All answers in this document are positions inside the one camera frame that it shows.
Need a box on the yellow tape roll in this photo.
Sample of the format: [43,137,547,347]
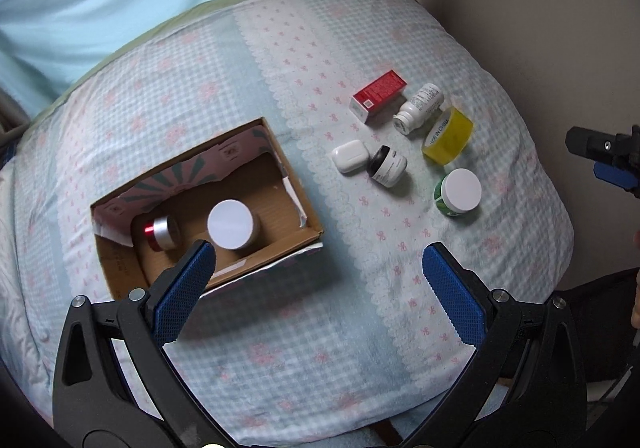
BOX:
[421,106,474,165]

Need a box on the black and white jar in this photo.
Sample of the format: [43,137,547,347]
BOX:
[366,145,408,185]

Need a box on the brown curtain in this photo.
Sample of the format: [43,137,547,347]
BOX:
[0,88,30,136]

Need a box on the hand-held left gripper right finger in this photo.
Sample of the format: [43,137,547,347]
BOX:
[404,241,587,444]

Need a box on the green jar with white lid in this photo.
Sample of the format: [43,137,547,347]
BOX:
[433,169,482,218]

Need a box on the red carton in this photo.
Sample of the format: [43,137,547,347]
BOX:
[350,70,407,124]

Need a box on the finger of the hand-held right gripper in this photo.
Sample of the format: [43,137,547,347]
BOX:
[593,161,640,200]
[565,125,640,164]

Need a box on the red and silver jar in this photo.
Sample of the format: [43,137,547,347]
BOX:
[143,215,182,251]

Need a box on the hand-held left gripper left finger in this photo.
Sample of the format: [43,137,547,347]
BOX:
[52,239,222,444]

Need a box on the cardboard box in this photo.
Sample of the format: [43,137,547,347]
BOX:
[90,117,325,301]

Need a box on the white pill bottle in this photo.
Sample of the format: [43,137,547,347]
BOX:
[393,82,444,135]

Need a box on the large white lid jar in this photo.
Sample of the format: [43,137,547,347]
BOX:
[207,199,262,251]

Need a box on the white earbud case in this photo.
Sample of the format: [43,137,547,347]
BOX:
[331,139,371,174]

